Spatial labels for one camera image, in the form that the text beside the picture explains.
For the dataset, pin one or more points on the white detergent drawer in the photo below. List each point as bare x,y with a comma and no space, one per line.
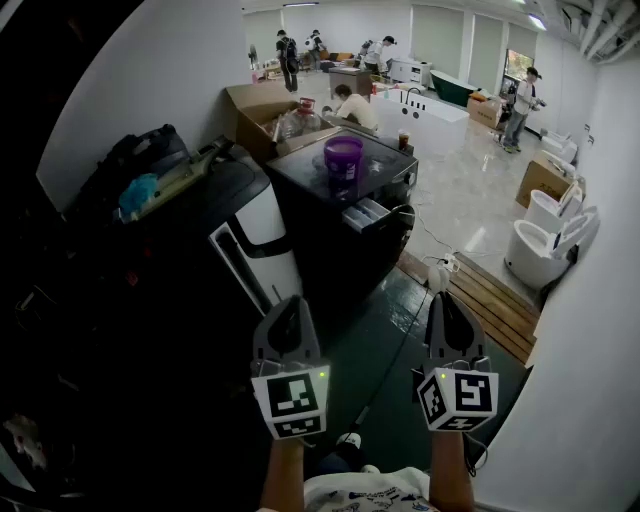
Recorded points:
365,215

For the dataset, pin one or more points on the window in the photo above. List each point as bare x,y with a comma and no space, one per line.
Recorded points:
520,62

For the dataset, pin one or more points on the brown drink cup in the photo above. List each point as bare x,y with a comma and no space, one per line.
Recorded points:
404,140

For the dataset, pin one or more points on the green bathtub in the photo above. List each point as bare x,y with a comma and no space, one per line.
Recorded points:
450,87

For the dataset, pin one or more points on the wooden pallet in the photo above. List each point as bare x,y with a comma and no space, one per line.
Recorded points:
490,305

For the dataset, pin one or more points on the black washing machine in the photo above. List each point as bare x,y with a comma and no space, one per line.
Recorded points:
340,260

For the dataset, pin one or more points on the white toilet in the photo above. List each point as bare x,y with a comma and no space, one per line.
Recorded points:
557,145
530,255
542,207

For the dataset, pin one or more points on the person's left forearm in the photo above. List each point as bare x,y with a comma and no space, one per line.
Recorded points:
282,475

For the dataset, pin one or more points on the person's white printed shirt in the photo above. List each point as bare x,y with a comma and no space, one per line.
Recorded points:
365,495

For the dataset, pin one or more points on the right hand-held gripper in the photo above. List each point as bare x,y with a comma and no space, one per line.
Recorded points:
470,392

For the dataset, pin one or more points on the person's dark trouser leg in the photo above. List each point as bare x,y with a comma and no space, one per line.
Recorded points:
340,462

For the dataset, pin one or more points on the black white rounded machine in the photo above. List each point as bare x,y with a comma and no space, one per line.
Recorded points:
260,220

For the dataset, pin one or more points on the purple powder tub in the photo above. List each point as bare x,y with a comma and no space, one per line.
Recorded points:
344,175

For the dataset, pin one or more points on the white ceiling pipes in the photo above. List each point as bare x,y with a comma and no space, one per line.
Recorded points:
600,30

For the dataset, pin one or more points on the person's white shoe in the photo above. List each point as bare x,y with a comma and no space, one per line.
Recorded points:
350,440

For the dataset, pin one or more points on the white crumpled cloth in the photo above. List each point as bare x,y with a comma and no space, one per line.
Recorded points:
22,440

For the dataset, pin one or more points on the brown cardboard box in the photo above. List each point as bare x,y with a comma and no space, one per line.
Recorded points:
540,182
484,112

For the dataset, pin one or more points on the long ceiling light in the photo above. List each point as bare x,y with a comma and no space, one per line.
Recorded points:
537,21

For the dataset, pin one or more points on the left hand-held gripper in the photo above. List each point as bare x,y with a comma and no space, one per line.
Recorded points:
292,395

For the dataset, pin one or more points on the teal cloth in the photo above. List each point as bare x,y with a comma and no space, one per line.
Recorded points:
137,192

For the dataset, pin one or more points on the large open cardboard box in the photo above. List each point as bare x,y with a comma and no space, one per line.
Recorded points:
250,130

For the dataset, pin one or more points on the white cabinet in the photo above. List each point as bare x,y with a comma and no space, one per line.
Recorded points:
410,72

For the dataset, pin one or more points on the wooden cabinet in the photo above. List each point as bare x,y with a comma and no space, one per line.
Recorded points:
350,82

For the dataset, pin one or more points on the white power strip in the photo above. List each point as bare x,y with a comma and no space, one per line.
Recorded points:
450,262

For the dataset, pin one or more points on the person's right forearm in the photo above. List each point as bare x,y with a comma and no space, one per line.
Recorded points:
450,475

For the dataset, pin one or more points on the clear water jug red cap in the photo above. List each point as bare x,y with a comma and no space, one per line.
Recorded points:
305,122

